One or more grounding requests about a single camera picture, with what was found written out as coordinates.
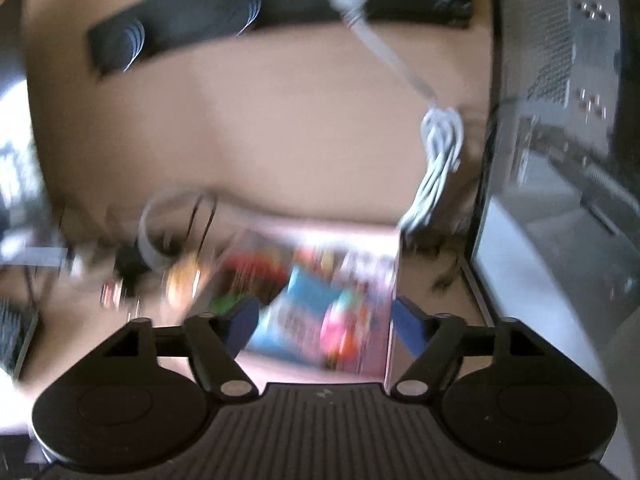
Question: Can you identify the computer monitor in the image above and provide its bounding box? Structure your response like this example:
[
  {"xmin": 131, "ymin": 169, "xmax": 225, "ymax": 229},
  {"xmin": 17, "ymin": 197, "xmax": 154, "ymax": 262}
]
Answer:
[{"xmin": 0, "ymin": 79, "xmax": 52, "ymax": 261}]

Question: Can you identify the pink cardboard box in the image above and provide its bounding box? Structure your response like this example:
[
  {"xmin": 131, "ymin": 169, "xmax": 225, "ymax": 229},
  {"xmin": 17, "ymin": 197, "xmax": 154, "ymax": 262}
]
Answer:
[{"xmin": 190, "ymin": 220, "xmax": 404, "ymax": 397}]

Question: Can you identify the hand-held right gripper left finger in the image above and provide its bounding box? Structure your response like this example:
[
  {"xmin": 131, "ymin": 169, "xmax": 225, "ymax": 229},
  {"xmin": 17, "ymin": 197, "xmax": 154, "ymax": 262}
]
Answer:
[{"xmin": 102, "ymin": 297, "xmax": 261, "ymax": 402}]

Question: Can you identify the black power adapter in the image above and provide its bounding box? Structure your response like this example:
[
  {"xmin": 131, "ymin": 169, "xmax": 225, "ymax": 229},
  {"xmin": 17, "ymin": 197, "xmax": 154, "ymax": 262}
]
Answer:
[{"xmin": 114, "ymin": 244, "xmax": 152, "ymax": 282}]

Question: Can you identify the pink plush toy keychain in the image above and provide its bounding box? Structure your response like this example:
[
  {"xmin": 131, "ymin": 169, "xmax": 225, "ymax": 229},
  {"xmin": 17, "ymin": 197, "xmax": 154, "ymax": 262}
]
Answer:
[{"xmin": 320, "ymin": 298, "xmax": 372, "ymax": 367}]

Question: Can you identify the white pink lace pouch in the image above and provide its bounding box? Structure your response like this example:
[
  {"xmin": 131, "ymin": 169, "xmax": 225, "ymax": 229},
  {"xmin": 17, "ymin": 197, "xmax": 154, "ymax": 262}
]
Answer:
[{"xmin": 344, "ymin": 254, "xmax": 397, "ymax": 302}]

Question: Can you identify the crochet doll green sweater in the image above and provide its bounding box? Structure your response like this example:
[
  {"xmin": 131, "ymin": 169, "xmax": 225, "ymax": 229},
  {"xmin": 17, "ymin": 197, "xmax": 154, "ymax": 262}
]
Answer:
[{"xmin": 207, "ymin": 254, "xmax": 292, "ymax": 322}]

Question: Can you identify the black keyboard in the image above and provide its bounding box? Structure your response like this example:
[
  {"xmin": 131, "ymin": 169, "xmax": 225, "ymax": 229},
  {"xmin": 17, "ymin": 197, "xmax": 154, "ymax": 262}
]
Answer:
[{"xmin": 0, "ymin": 297, "xmax": 42, "ymax": 380}]

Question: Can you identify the yellow snack packet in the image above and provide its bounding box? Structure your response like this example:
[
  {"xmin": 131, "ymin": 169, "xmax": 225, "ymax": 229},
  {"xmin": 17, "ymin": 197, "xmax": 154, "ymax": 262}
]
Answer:
[{"xmin": 166, "ymin": 254, "xmax": 202, "ymax": 307}]

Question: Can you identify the white power strip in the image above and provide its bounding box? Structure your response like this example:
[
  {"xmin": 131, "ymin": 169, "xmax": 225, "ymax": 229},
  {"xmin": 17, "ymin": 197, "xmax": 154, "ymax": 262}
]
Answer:
[{"xmin": 0, "ymin": 239, "xmax": 72, "ymax": 268}]

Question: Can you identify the red white figure keychain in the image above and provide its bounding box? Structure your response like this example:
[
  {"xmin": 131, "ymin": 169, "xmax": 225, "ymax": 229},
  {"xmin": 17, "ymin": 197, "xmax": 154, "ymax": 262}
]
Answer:
[{"xmin": 99, "ymin": 279, "xmax": 127, "ymax": 310}]

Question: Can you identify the blue and white packet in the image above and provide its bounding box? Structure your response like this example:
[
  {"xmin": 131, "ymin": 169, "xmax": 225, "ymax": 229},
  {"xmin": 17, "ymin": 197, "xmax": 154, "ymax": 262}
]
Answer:
[{"xmin": 247, "ymin": 264, "xmax": 352, "ymax": 367}]

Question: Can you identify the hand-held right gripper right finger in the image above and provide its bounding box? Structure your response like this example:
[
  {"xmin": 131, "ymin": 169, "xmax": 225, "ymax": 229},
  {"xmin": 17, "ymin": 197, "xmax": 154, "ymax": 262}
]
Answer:
[{"xmin": 390, "ymin": 296, "xmax": 542, "ymax": 402}]

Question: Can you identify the computer case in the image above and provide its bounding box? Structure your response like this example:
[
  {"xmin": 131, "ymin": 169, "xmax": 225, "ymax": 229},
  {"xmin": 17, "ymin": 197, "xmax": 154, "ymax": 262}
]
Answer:
[{"xmin": 464, "ymin": 0, "xmax": 640, "ymax": 463}]

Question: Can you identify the black cable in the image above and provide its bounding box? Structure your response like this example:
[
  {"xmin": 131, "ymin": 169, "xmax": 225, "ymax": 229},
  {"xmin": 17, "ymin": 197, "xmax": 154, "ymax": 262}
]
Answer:
[{"xmin": 182, "ymin": 192, "xmax": 221, "ymax": 261}]

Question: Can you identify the white coiled cable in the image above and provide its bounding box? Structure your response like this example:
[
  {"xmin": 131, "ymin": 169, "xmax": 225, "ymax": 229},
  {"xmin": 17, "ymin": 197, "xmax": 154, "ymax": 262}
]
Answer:
[{"xmin": 327, "ymin": 0, "xmax": 467, "ymax": 235}]

